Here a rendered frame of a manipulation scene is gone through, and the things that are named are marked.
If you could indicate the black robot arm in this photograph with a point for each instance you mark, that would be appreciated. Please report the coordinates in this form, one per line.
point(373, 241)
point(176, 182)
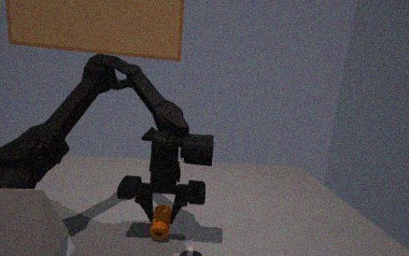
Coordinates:
point(29, 157)

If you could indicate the orange knob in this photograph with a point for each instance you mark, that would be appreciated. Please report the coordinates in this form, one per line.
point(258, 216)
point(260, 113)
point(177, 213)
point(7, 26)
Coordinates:
point(160, 224)

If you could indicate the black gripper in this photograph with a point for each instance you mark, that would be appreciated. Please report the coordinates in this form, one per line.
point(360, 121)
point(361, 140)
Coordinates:
point(162, 180)

